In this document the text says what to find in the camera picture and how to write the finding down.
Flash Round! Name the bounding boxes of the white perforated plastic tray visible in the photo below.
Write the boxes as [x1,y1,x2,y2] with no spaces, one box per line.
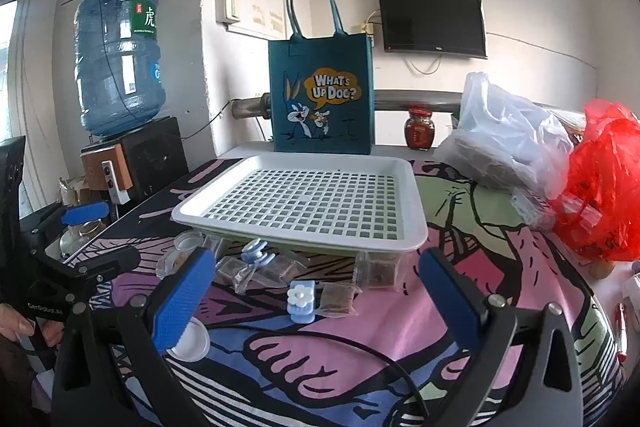
[171,153,428,254]

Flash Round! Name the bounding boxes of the teal cartoon tote bag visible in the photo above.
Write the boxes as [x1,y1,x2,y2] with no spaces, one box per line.
[268,0,375,155]

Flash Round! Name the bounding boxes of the clear plastic packet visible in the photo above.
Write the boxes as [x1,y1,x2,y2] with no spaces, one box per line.
[511,187,555,232]

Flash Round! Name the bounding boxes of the clear round plastic lid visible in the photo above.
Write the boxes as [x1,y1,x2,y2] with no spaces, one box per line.
[167,317,210,363]

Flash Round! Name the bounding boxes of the red pen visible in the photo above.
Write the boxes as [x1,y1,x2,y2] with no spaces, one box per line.
[615,303,628,363]

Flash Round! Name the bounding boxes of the black wall television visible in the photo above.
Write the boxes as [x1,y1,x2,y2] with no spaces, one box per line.
[378,0,487,58]

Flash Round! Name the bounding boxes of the person's left hand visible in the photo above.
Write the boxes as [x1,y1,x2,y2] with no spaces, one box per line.
[0,303,64,347]

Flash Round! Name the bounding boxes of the black cable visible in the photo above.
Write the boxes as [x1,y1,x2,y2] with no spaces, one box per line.
[209,325,432,423]

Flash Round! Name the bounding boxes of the brown snack packet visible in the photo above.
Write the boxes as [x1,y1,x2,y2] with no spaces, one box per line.
[352,251,401,291]
[317,282,360,319]
[216,256,257,295]
[252,249,309,288]

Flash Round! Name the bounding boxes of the white plastic bag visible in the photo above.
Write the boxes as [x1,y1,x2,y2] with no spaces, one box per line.
[434,72,574,199]

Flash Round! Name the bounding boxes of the red sauce jar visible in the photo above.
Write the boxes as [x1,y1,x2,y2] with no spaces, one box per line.
[405,107,435,150]

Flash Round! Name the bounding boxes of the black water dispenser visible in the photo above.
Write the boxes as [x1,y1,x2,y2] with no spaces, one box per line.
[80,116,188,202]

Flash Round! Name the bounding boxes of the blue water jug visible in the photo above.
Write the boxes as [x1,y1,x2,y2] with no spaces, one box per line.
[75,0,166,138]

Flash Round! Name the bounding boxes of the white wall switch box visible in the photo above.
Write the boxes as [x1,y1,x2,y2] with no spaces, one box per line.
[215,0,241,25]

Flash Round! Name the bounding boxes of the colourful cartoon blanket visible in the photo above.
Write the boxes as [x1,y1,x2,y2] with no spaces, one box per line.
[62,157,626,427]

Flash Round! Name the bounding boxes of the red plastic bag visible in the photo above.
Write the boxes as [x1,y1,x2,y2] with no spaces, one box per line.
[551,98,639,262]

